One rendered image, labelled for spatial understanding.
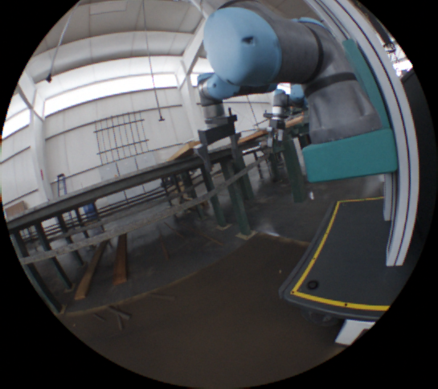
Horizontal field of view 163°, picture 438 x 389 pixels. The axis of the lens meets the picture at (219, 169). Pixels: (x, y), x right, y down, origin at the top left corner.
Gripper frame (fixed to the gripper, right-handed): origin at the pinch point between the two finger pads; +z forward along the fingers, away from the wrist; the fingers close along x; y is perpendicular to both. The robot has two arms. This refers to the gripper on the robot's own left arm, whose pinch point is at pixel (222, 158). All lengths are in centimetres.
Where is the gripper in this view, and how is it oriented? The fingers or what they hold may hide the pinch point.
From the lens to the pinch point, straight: 58.2
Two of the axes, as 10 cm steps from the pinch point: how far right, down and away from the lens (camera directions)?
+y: -6.0, -2.7, 7.5
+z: 1.7, 8.7, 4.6
